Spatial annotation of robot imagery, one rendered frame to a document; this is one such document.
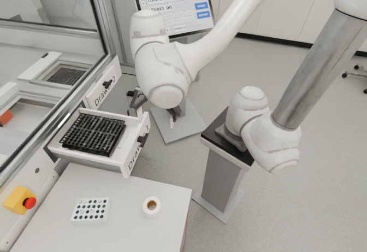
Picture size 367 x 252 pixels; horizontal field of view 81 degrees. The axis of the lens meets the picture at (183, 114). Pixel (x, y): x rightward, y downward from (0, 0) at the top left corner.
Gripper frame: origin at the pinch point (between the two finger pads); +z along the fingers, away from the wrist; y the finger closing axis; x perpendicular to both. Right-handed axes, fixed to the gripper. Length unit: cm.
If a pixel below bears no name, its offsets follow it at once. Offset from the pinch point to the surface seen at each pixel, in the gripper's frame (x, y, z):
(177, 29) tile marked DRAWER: -82, 12, 0
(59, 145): 10.1, 43.3, 17.2
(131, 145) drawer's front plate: 8.2, 8.4, 8.2
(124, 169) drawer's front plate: 17.2, 8.1, 11.5
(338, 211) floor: -31, -126, 99
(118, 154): 7.9, 16.1, 17.5
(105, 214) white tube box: 31.1, 11.2, 21.4
